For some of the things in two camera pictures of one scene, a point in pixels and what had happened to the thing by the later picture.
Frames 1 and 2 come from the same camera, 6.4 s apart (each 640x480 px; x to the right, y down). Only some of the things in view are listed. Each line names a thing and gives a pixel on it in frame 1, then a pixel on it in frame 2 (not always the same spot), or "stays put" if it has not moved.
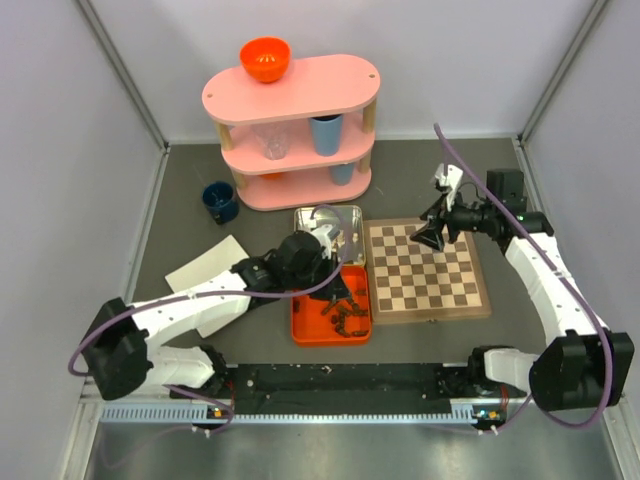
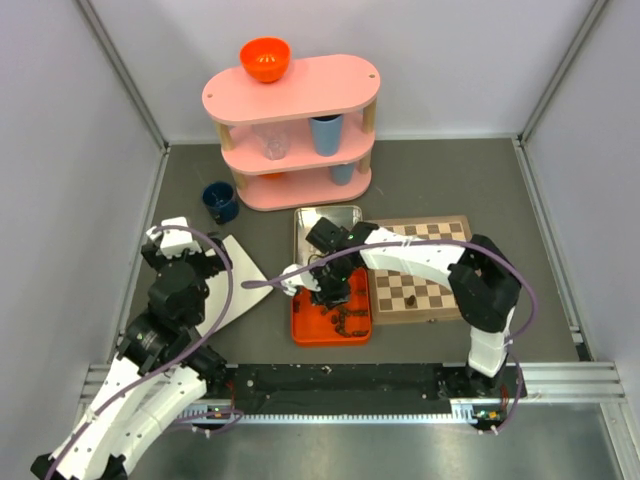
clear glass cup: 274,139 stays put
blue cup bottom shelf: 341,174 stays put
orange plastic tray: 322,321 stays put
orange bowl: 265,58 stays put
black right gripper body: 465,218 → 333,279
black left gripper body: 317,269 → 207,265
